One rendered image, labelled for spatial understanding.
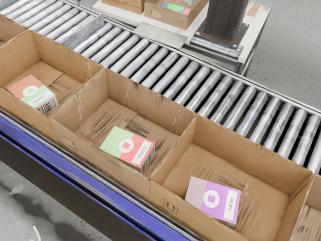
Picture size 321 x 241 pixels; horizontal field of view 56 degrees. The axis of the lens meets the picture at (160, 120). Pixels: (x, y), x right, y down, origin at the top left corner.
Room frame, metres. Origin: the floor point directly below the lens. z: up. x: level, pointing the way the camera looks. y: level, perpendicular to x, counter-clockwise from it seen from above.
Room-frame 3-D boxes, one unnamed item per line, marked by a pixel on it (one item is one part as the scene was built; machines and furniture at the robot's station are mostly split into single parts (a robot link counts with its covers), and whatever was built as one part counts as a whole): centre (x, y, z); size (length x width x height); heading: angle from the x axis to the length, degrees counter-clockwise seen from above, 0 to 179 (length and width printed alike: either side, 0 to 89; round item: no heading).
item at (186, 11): (1.65, -0.03, 0.78); 0.19 x 0.14 x 0.02; 70
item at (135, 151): (0.55, 0.11, 0.92); 0.16 x 0.11 x 0.07; 68
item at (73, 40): (1.34, 0.49, 0.76); 0.46 x 0.01 x 0.09; 151
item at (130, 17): (1.75, -0.09, 0.74); 1.00 x 0.58 x 0.03; 67
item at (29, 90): (0.76, 0.50, 0.92); 0.16 x 0.11 x 0.07; 52
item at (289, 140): (0.75, -0.56, 0.72); 0.52 x 0.05 x 0.05; 151
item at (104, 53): (1.26, 0.35, 0.72); 0.52 x 0.05 x 0.05; 151
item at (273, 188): (0.42, -0.22, 0.96); 0.39 x 0.29 x 0.17; 61
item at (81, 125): (0.61, 0.12, 0.96); 0.39 x 0.29 x 0.17; 61
